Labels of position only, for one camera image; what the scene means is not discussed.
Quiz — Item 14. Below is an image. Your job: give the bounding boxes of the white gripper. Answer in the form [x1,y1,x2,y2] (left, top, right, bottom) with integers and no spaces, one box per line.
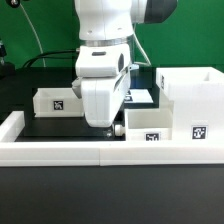
[72,71,131,139]

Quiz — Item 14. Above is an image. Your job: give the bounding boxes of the white drawer box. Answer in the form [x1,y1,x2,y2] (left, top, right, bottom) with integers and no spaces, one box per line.
[125,108,173,141]
[33,88,84,117]

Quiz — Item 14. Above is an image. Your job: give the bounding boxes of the white drawer cabinet frame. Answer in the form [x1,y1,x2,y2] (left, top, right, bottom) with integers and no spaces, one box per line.
[156,67,224,142]

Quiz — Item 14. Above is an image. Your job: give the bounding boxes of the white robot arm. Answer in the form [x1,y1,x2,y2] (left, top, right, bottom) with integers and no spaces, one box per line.
[72,0,178,137]

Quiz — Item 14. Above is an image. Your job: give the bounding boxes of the white sheet with markers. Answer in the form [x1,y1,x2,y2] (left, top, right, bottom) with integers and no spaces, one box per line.
[124,89,153,103]

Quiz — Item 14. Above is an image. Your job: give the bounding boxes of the white U-shaped border fence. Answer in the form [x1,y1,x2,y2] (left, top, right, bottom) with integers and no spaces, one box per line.
[0,111,224,167]

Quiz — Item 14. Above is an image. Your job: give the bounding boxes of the black stand at left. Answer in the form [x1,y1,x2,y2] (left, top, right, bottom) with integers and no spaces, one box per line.
[0,39,15,79]

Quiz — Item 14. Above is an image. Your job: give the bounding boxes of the black cables at base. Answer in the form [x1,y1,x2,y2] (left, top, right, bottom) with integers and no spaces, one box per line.
[21,47,81,69]

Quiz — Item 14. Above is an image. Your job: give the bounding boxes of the white cable on left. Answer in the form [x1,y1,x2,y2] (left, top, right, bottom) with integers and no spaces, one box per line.
[18,3,47,68]

